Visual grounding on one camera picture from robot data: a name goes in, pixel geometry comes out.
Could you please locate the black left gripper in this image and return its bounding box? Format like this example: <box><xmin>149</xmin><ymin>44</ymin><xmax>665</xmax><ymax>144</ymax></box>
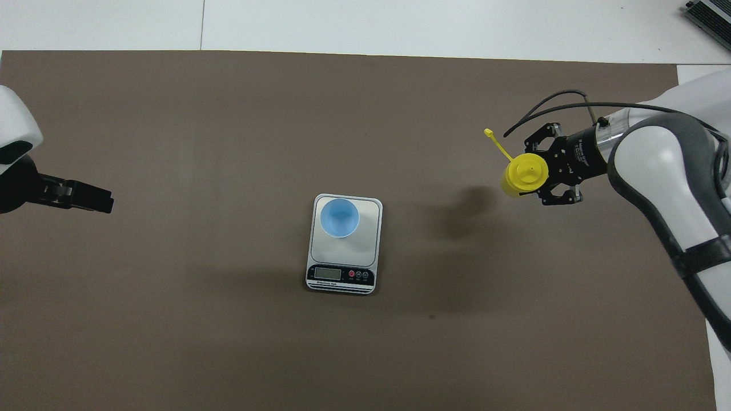
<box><xmin>0</xmin><ymin>153</ymin><xmax>115</xmax><ymax>215</ymax></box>

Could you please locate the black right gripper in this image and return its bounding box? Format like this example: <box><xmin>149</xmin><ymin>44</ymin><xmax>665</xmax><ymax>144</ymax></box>
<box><xmin>524</xmin><ymin>122</ymin><xmax>610</xmax><ymax>207</ymax></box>

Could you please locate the yellow seasoning bottle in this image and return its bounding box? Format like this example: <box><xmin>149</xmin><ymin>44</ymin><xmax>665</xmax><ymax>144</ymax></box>
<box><xmin>484</xmin><ymin>128</ymin><xmax>550</xmax><ymax>198</ymax></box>

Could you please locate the light blue plastic cup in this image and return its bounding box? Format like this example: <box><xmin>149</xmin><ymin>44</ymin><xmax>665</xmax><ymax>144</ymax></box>
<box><xmin>320</xmin><ymin>197</ymin><xmax>360</xmax><ymax>239</ymax></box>

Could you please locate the silver digital kitchen scale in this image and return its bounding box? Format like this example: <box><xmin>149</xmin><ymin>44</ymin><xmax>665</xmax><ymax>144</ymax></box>
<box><xmin>306</xmin><ymin>194</ymin><xmax>384</xmax><ymax>295</ymax></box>

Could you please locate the grey metal device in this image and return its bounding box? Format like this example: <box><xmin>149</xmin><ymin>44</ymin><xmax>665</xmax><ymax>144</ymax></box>
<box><xmin>684</xmin><ymin>0</ymin><xmax>731</xmax><ymax>53</ymax></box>

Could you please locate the brown table mat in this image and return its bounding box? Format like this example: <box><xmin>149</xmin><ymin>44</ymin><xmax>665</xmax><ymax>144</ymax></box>
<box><xmin>0</xmin><ymin>50</ymin><xmax>718</xmax><ymax>411</ymax></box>

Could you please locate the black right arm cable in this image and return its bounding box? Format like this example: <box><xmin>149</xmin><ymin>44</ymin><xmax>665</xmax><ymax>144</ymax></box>
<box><xmin>503</xmin><ymin>90</ymin><xmax>686</xmax><ymax>138</ymax></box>

